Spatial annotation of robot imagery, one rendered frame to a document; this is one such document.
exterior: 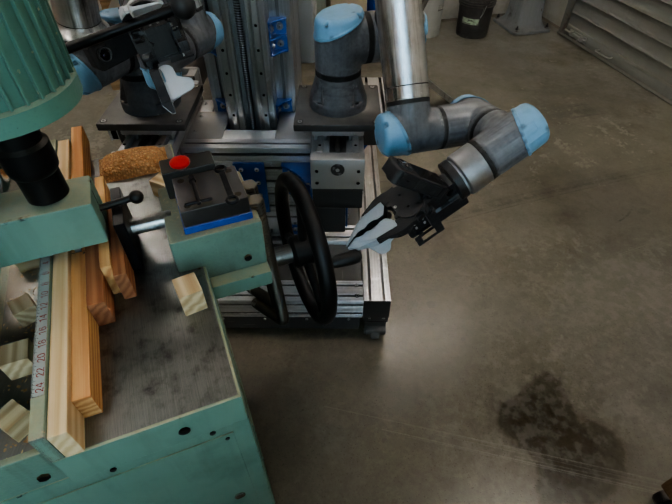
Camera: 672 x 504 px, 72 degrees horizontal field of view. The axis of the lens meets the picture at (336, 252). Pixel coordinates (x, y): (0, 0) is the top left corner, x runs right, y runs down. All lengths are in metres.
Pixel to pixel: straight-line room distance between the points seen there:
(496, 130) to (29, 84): 0.61
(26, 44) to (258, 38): 0.79
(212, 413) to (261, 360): 1.08
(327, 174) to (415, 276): 0.87
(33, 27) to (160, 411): 0.42
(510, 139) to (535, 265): 1.37
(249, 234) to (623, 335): 1.58
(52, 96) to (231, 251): 0.31
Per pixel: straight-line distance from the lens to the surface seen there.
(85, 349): 0.64
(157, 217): 0.74
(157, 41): 0.85
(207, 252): 0.72
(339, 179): 1.18
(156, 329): 0.68
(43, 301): 0.70
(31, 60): 0.57
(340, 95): 1.21
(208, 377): 0.61
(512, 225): 2.27
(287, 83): 1.42
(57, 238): 0.72
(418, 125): 0.81
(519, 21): 4.40
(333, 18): 1.17
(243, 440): 0.87
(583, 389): 1.81
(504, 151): 0.77
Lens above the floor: 1.42
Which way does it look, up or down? 45 degrees down
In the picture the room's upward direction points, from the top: straight up
